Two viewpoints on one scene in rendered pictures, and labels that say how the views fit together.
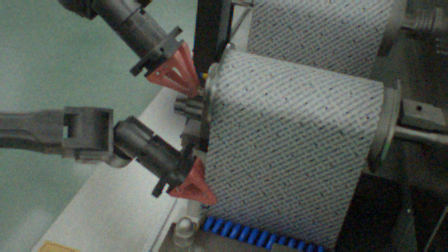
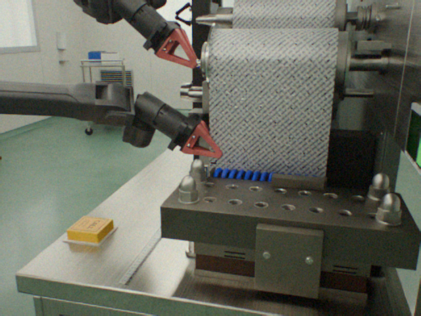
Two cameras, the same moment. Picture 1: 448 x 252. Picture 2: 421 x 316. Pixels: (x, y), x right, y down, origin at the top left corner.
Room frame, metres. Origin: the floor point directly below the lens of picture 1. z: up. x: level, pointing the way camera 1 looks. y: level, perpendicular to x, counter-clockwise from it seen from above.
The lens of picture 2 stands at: (-0.19, -0.04, 1.31)
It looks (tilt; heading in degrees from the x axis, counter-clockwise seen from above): 18 degrees down; 4
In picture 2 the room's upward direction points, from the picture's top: straight up
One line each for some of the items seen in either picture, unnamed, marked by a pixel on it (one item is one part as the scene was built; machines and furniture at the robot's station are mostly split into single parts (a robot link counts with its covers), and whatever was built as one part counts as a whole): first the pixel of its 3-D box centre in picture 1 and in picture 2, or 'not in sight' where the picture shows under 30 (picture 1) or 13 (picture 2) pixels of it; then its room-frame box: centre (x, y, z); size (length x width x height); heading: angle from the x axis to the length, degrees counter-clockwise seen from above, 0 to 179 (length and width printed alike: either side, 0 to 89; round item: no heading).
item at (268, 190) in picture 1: (272, 197); (266, 139); (0.59, -0.10, 1.10); 0.23 x 0.01 x 0.18; 80
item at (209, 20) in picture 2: not in sight; (207, 20); (0.93, 0.05, 1.33); 0.06 x 0.03 x 0.03; 80
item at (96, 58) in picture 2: not in sight; (106, 91); (5.21, 1.74, 0.51); 0.91 x 0.58 x 1.02; 14
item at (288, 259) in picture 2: not in sight; (287, 261); (0.37, -0.12, 0.96); 0.10 x 0.03 x 0.11; 80
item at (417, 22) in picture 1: (415, 23); (358, 18); (0.86, -0.32, 1.33); 0.07 x 0.07 x 0.07; 80
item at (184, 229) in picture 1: (184, 229); (197, 170); (0.54, 0.04, 1.05); 0.04 x 0.04 x 0.04
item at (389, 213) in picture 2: not in sight; (389, 207); (0.39, -0.27, 1.05); 0.04 x 0.04 x 0.04
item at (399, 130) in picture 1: (409, 131); (366, 62); (0.62, -0.28, 1.25); 0.07 x 0.04 x 0.04; 80
